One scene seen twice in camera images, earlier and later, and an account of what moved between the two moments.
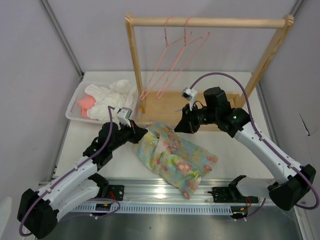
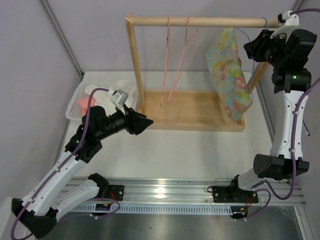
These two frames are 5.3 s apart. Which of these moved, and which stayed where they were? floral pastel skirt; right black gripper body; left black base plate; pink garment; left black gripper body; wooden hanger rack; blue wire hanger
Moved: left black gripper body; right black gripper body; blue wire hanger; floral pastel skirt
Stayed: wooden hanger rack; left black base plate; pink garment
